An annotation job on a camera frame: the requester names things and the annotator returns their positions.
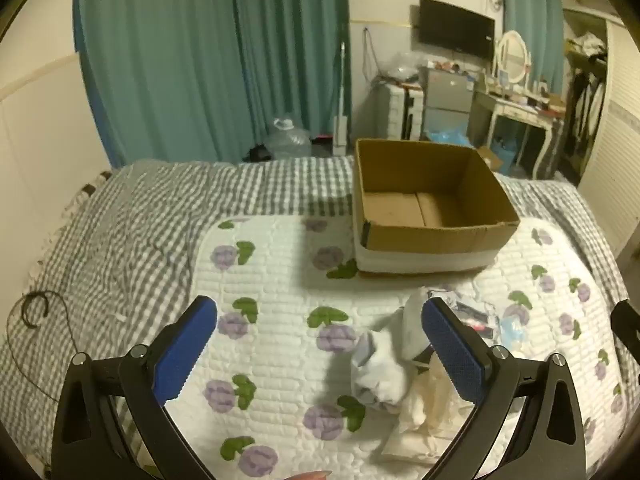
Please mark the white dressing table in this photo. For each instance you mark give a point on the white dressing table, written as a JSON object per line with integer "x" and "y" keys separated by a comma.
{"x": 520, "y": 110}

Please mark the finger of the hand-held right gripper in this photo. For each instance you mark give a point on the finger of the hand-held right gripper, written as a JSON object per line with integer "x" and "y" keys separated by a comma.
{"x": 629, "y": 322}

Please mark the white ribbed suitcase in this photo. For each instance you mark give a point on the white ribbed suitcase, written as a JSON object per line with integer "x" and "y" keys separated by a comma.
{"x": 395, "y": 110}

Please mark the small brown cardboard box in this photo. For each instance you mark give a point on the small brown cardboard box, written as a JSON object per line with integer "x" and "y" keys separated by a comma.
{"x": 489, "y": 157}

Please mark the cream tissue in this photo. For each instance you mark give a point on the cream tissue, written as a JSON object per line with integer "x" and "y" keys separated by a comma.
{"x": 430, "y": 400}

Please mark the black floor bag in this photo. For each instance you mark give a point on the black floor bag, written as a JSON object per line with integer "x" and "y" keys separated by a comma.
{"x": 259, "y": 153}

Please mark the floral quilted mat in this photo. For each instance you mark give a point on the floral quilted mat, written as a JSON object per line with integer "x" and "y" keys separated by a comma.
{"x": 280, "y": 280}

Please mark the floral printed tissue pack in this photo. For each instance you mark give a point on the floral printed tissue pack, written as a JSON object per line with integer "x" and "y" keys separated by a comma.
{"x": 475, "y": 317}

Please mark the wide green curtain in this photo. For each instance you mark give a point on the wide green curtain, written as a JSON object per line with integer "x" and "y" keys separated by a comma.
{"x": 200, "y": 60}

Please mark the white fluffy cloth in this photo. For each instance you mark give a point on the white fluffy cloth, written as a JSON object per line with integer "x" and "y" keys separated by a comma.
{"x": 380, "y": 370}

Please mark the flat white napkin pack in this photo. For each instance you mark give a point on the flat white napkin pack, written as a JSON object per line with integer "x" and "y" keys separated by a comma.
{"x": 410, "y": 445}

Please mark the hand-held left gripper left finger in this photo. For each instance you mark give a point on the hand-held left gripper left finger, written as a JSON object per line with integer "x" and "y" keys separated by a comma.
{"x": 192, "y": 340}

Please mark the person's left hand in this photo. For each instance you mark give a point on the person's left hand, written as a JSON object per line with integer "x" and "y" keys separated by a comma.
{"x": 312, "y": 475}

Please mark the white folded cloth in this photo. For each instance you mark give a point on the white folded cloth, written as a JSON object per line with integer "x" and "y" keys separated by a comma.
{"x": 412, "y": 320}

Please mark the narrow green curtain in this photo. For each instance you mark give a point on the narrow green curtain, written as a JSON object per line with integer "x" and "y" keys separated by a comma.
{"x": 530, "y": 5}

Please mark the clear plastic bag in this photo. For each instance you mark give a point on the clear plastic bag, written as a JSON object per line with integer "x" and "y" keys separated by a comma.
{"x": 400, "y": 65}

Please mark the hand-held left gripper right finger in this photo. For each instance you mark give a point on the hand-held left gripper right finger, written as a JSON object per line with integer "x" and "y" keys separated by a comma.
{"x": 452, "y": 345}

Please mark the grey small fridge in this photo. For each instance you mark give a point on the grey small fridge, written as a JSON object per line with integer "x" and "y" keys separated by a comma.
{"x": 447, "y": 95}

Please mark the dark hanging clothes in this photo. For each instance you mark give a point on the dark hanging clothes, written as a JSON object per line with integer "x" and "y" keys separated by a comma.
{"x": 585, "y": 110}

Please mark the clear water jug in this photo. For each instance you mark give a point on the clear water jug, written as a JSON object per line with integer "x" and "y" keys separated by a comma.
{"x": 287, "y": 142}

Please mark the black wall television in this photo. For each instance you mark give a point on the black wall television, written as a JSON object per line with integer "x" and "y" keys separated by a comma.
{"x": 455, "y": 27}

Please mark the white oval mirror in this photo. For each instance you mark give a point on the white oval mirror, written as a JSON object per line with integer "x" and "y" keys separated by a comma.
{"x": 514, "y": 57}

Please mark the white louvred wardrobe door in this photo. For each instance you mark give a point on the white louvred wardrobe door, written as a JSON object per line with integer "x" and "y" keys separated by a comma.
{"x": 617, "y": 135}

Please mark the blue laundry basket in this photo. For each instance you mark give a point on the blue laundry basket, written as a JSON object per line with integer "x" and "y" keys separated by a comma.
{"x": 506, "y": 152}

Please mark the white stick vacuum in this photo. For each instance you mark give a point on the white stick vacuum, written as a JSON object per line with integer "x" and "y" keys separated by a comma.
{"x": 341, "y": 130}

